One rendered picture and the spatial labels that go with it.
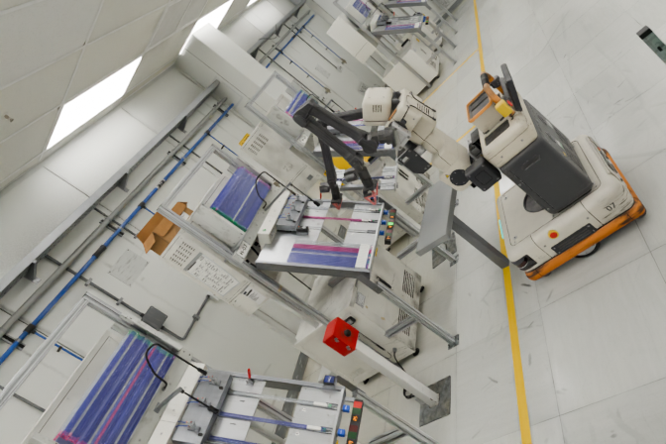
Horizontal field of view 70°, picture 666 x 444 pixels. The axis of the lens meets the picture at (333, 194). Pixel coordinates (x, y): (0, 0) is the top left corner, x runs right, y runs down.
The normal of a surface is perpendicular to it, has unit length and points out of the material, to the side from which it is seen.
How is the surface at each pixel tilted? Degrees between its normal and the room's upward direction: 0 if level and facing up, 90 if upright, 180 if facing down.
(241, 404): 47
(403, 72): 90
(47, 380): 90
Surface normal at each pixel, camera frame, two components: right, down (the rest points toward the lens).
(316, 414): -0.10, -0.82
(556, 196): -0.18, 0.53
